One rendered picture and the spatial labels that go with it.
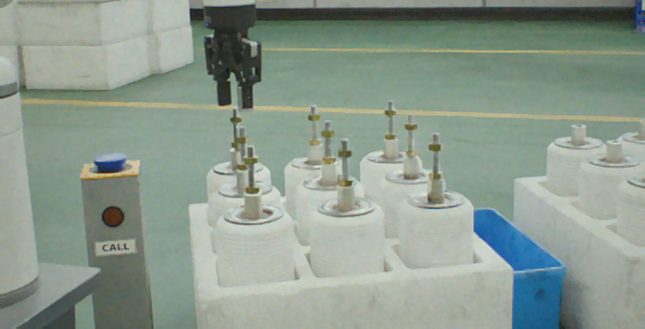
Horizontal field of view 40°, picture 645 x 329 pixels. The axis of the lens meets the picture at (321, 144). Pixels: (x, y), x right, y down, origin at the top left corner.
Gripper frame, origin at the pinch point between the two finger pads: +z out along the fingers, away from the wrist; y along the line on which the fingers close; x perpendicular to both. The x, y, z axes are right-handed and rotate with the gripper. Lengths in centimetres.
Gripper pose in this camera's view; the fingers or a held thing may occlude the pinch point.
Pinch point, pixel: (234, 100)
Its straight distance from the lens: 132.6
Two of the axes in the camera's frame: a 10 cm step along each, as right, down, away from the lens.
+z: 0.3, 9.7, 2.3
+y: 5.5, 1.8, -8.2
